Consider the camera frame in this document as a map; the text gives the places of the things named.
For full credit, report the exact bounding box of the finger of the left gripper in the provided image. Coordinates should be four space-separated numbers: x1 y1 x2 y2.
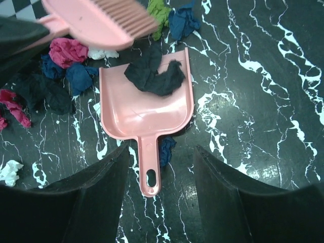
1 17 50 78

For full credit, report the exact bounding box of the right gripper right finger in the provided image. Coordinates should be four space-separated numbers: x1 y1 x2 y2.
193 146 323 242

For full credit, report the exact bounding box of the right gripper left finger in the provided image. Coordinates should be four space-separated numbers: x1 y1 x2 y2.
1 145 129 242

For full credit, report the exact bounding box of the pink hand brush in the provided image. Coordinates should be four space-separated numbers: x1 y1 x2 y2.
18 0 158 52

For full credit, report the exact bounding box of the pink dustpan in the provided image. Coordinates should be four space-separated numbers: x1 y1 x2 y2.
99 48 194 197

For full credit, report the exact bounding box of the black and white chessboard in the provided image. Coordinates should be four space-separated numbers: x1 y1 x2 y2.
0 0 47 21

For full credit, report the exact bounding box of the magenta scrap on brush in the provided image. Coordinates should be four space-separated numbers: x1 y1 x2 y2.
1 89 31 128

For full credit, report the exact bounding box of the blue paper scrap lower centre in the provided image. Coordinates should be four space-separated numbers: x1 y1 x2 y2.
65 63 99 96

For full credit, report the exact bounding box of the small white paper scrap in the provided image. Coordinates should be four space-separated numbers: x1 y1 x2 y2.
88 47 119 60

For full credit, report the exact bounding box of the magenta paper scrap left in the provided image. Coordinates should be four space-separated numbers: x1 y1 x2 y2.
0 117 8 131

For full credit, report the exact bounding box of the dark paper scrap right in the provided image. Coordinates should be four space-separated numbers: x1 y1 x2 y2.
124 45 185 96

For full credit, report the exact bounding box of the green paper scrap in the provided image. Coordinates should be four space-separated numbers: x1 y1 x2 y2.
147 0 171 41

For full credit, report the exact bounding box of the blue paper scrap far right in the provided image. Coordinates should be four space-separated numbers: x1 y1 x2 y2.
168 5 201 41

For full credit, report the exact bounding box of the blue paper scrap by dustpan handle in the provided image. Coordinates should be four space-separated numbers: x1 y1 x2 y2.
159 137 177 167

